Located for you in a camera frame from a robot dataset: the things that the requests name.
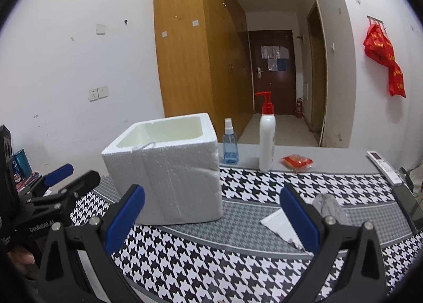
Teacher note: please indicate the person's left hand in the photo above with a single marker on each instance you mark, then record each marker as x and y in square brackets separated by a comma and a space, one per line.
[23, 258]

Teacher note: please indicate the wooden side door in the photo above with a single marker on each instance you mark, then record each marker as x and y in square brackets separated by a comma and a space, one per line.
[318, 75]

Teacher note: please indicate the red snack packet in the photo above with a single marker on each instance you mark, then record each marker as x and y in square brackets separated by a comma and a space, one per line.
[296, 162]

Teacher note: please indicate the white pump bottle red top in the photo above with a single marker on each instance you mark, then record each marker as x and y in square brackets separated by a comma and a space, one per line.
[267, 144]

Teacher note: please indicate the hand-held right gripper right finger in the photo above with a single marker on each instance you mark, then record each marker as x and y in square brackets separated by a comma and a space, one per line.
[297, 217]

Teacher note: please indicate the blue spray bottle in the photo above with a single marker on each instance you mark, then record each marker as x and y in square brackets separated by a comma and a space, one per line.
[230, 151]

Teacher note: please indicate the small white wall plate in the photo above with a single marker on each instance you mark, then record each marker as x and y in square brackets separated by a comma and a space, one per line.
[101, 29]

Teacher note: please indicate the white remote control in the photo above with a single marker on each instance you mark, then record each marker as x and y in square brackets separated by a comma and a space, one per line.
[385, 167]

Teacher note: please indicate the white wall socket panel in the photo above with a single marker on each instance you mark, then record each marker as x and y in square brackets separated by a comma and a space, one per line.
[98, 93]

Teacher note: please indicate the houndstooth tablecloth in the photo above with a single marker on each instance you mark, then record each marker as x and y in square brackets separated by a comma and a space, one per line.
[251, 190]

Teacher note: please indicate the red hanging bags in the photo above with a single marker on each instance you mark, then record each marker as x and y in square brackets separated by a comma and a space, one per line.
[385, 52]

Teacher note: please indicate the metal wall hook rack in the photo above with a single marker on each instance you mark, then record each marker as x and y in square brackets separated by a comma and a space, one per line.
[375, 19]

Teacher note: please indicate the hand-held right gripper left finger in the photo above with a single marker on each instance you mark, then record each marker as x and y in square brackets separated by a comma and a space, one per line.
[127, 217]

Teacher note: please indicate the blue can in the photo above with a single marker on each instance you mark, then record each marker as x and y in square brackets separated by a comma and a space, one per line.
[22, 162]

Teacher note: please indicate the wooden wardrobe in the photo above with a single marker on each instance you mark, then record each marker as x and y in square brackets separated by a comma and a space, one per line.
[188, 58]

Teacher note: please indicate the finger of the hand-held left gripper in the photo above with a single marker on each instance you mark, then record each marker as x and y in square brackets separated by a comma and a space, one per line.
[58, 172]
[84, 184]

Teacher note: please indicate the black smartphone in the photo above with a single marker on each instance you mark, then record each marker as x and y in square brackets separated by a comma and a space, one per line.
[411, 207]

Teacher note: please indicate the dark brown entrance door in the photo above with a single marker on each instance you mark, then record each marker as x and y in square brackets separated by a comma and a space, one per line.
[274, 91]

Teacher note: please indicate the red fire extinguisher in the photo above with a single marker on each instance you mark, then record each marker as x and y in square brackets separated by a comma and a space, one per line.
[299, 108]

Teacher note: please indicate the white foam box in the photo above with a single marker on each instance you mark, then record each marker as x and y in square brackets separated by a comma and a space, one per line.
[172, 184]

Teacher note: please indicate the grey sock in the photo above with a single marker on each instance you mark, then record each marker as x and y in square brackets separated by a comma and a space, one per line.
[330, 207]

